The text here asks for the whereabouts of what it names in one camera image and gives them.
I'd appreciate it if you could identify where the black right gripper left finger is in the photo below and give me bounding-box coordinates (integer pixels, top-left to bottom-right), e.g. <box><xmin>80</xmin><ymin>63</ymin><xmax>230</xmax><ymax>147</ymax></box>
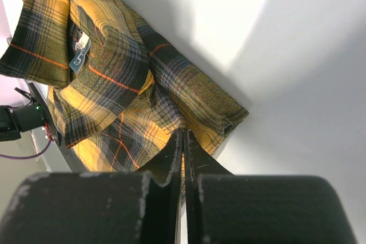
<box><xmin>1</xmin><ymin>130</ymin><xmax>182</xmax><ymax>243</ymax></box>

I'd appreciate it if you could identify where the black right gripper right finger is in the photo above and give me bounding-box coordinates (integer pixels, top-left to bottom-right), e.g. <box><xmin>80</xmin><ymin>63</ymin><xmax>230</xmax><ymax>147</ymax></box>
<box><xmin>184</xmin><ymin>131</ymin><xmax>356</xmax><ymax>243</ymax></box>

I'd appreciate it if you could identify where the yellow plaid long sleeve shirt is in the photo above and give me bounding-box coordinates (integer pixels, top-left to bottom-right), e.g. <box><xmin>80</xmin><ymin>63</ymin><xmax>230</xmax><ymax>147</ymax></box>
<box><xmin>1</xmin><ymin>0</ymin><xmax>248</xmax><ymax>172</ymax></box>

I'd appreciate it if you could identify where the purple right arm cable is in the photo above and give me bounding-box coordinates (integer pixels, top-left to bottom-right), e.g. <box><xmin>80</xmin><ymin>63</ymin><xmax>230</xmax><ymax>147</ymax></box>
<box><xmin>0</xmin><ymin>129</ymin><xmax>55</xmax><ymax>160</ymax></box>

